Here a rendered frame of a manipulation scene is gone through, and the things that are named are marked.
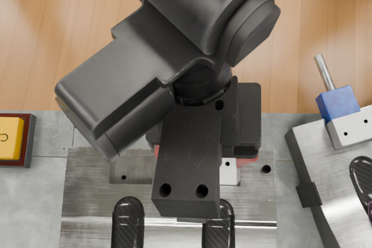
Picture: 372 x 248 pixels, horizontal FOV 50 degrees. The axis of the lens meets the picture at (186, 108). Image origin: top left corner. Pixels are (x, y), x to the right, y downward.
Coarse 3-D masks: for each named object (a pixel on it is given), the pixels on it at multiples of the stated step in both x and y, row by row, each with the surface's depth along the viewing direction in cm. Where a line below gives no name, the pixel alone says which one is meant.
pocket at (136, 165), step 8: (128, 152) 51; (136, 152) 51; (144, 152) 51; (120, 160) 52; (128, 160) 52; (136, 160) 52; (144, 160) 52; (152, 160) 52; (112, 168) 50; (120, 168) 52; (128, 168) 52; (136, 168) 52; (144, 168) 52; (152, 168) 52; (112, 176) 51; (120, 176) 52; (128, 176) 52; (136, 176) 51; (144, 176) 51
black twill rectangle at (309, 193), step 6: (300, 186) 54; (306, 186) 52; (312, 186) 50; (300, 192) 55; (306, 192) 53; (312, 192) 51; (300, 198) 55; (306, 198) 53; (312, 198) 51; (318, 198) 50; (306, 204) 54; (312, 204) 52; (318, 204) 50
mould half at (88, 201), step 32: (96, 160) 50; (64, 192) 49; (96, 192) 48; (128, 192) 48; (224, 192) 48; (256, 192) 48; (64, 224) 48; (96, 224) 48; (160, 224) 47; (192, 224) 47; (256, 224) 47
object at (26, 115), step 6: (0, 114) 59; (6, 114) 59; (12, 114) 59; (18, 114) 59; (24, 114) 59; (24, 126) 58; (24, 132) 58; (24, 138) 58; (24, 144) 58; (24, 150) 57; (24, 156) 57; (0, 162) 57; (6, 162) 57; (12, 162) 57; (18, 162) 57
